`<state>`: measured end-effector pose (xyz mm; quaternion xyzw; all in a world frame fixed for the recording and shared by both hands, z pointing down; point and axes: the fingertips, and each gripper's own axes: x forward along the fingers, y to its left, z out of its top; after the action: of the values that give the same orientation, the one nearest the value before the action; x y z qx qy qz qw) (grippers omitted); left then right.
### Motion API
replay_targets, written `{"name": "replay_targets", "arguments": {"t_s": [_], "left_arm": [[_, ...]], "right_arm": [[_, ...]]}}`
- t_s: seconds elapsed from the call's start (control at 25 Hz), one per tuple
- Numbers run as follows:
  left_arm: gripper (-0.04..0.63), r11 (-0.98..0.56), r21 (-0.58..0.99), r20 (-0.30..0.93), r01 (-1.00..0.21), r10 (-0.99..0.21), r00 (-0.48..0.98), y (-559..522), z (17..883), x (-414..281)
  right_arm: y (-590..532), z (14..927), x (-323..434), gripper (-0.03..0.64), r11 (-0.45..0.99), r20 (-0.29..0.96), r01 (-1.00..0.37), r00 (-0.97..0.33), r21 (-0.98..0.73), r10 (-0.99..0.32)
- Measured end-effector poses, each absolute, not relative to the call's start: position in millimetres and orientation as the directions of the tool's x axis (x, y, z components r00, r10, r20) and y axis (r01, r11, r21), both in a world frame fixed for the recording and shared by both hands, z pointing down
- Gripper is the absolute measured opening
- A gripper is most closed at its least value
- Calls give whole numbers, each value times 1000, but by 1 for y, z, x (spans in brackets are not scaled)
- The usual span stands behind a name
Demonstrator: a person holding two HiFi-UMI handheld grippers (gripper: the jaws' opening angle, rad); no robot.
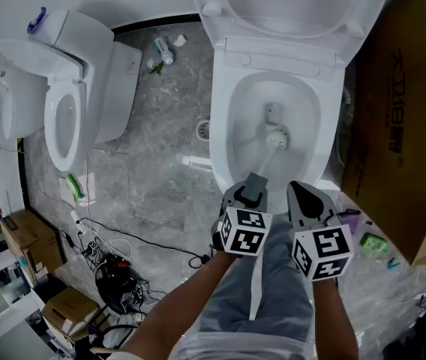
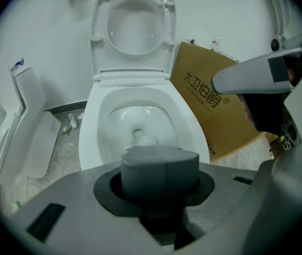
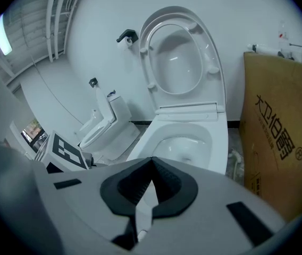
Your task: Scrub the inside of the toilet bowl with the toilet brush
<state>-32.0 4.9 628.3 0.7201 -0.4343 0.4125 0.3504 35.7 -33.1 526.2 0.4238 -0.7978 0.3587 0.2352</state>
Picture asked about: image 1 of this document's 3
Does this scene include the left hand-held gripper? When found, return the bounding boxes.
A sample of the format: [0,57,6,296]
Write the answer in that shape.
[211,181,274,257]

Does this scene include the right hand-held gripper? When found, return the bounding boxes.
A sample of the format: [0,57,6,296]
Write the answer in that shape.
[286,180,356,283]

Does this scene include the white tankless toilet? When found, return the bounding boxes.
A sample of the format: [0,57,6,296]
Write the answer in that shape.
[186,0,394,218]

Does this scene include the person's left forearm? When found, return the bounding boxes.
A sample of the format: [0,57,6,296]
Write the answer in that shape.
[121,250,239,360]

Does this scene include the person's right forearm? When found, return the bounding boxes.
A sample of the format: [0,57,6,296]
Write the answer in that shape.
[311,278,361,360]

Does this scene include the white toilet with tank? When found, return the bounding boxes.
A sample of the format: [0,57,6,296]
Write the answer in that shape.
[0,8,143,173]

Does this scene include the purple plastic item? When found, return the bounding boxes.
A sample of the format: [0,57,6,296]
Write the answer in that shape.
[341,209,361,236]

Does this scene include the green flat bottle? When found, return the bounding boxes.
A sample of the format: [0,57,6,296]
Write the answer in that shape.
[359,231,389,255]

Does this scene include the large cardboard box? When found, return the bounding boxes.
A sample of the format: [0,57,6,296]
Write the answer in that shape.
[340,0,426,266]

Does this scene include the person's white shirt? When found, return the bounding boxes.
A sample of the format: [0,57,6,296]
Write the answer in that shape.
[174,331,318,360]

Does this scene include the clear plastic bottle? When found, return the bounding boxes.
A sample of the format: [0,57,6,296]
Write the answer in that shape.
[153,37,176,65]

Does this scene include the white power strip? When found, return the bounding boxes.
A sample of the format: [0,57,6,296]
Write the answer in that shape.
[70,208,89,236]

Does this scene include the black bag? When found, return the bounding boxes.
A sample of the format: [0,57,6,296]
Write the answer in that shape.
[382,325,426,360]

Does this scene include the black power adapter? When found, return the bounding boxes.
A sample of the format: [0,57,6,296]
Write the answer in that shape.
[60,230,76,250]

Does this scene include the closed small cardboard box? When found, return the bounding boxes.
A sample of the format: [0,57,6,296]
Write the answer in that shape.
[42,286,102,338]

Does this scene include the open small cardboard box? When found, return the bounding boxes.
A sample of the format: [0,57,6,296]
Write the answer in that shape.
[0,208,66,278]

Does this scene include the white floor-standing urinal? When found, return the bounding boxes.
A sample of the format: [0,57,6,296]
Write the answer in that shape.
[0,60,49,141]

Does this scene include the blue plastic tool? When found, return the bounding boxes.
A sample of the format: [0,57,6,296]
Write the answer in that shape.
[26,7,47,34]

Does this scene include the long black cable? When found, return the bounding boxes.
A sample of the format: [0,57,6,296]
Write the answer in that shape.
[79,217,209,270]

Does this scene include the white sprayer hose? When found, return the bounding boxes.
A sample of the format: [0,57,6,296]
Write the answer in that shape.
[337,85,355,169]

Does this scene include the black equipment with cables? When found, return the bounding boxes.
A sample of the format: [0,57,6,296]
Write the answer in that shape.
[94,253,151,315]

